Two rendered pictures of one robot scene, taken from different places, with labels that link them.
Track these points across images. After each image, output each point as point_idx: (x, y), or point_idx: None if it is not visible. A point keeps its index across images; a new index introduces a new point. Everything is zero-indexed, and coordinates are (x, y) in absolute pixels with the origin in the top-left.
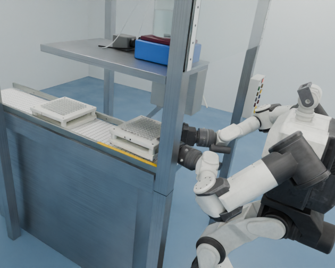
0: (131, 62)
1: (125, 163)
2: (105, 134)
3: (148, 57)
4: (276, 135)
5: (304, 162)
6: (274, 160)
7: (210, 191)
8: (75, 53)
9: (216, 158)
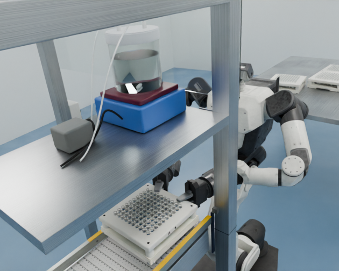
0: (172, 135)
1: (183, 255)
2: None
3: (160, 120)
4: (257, 107)
5: (301, 103)
6: (298, 114)
7: (309, 161)
8: (129, 183)
9: None
